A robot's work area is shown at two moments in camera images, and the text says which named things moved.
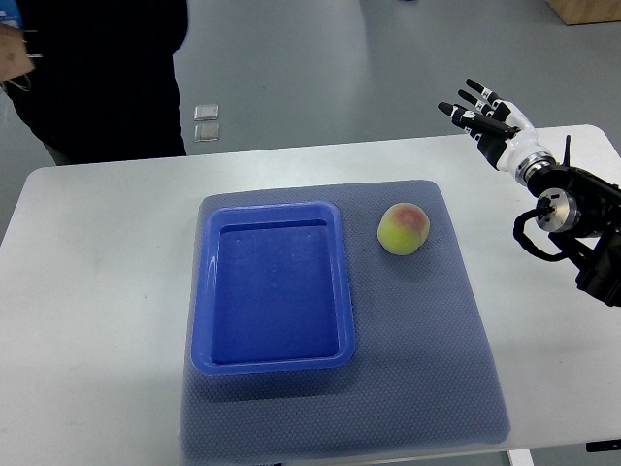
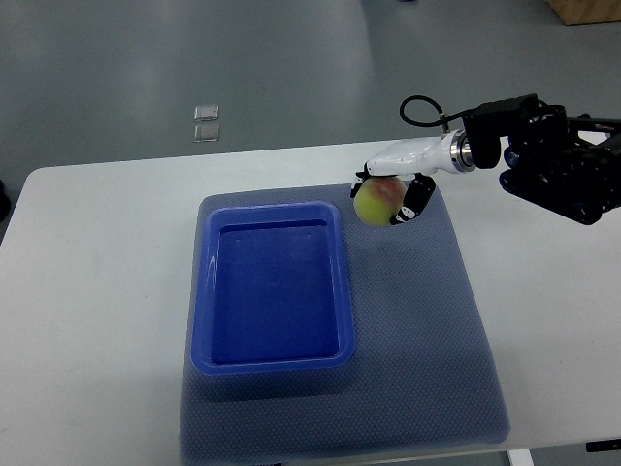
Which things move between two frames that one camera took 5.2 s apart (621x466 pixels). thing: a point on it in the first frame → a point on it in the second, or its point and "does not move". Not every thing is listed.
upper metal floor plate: x=206 y=112 does not move
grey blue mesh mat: x=421 y=376 does not move
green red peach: x=403 y=228 → x=378 y=199
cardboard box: x=577 y=12 does not move
